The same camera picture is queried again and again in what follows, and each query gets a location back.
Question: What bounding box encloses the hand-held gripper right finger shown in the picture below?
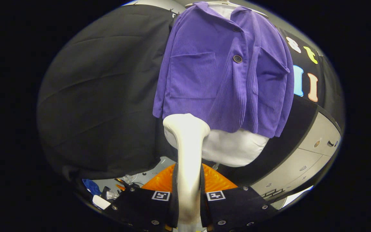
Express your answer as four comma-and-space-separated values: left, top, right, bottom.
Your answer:
200, 164, 279, 232

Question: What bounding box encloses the cream plastic clothes hanger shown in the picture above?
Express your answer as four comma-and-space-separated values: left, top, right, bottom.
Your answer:
185, 0, 268, 18

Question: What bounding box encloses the white mannequin torso form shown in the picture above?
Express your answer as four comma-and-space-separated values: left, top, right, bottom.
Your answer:
165, 2, 270, 167

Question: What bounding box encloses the clear plastic wrapper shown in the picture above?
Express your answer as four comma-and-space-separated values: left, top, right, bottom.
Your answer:
121, 174, 138, 185

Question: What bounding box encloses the purple corduroy jacket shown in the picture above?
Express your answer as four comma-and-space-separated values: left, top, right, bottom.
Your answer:
152, 2, 295, 138

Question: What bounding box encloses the blue cloth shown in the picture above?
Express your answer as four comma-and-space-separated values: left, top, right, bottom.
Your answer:
82, 179, 102, 196

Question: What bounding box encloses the white garment steamer head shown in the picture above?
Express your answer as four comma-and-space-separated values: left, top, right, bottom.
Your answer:
163, 113, 210, 226

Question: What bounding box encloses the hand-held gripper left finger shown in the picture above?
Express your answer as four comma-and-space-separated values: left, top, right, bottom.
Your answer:
103, 164, 179, 232

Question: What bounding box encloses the white box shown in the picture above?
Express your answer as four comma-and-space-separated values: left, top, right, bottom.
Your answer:
281, 185, 314, 209

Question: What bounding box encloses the small white flat object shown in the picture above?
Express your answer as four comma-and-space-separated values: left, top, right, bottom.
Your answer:
92, 195, 111, 210

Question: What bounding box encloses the grey cabinet with dark top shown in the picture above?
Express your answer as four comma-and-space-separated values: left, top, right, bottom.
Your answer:
250, 105, 342, 210

